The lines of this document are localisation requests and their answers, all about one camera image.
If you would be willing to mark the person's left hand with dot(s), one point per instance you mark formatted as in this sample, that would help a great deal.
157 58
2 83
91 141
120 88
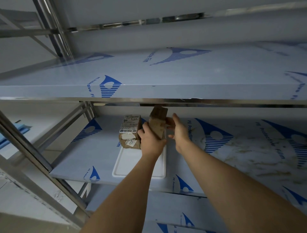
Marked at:
150 144

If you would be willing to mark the person's right hand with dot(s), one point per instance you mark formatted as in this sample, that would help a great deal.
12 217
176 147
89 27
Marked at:
181 138

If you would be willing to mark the person's left fingers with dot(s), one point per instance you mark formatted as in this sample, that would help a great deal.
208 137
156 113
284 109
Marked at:
146 127

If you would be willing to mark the person's right thumb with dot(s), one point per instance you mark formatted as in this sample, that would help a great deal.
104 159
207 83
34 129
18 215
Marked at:
171 136

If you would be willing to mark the plain brown cardboard package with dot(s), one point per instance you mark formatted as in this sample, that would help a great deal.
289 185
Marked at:
157 121

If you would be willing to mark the person's right forearm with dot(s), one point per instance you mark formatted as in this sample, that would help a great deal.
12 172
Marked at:
230 187

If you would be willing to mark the person's left forearm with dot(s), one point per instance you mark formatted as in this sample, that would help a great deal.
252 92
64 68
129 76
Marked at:
129 192

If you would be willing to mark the brown package with white labels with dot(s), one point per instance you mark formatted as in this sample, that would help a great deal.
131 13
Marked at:
129 133

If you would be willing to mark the white plastic tray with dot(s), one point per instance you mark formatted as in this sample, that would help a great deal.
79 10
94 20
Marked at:
130 163

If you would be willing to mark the film-covered steel shelf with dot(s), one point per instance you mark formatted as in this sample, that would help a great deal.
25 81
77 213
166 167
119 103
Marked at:
172 211
239 153
168 9
168 74

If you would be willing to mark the neighbouring steel rack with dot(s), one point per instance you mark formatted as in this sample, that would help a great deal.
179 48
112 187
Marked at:
28 153

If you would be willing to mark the blue sheet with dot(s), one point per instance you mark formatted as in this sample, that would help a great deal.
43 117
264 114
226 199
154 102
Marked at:
13 134

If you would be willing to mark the steel rack frame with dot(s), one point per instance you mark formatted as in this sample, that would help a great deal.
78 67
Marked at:
56 26

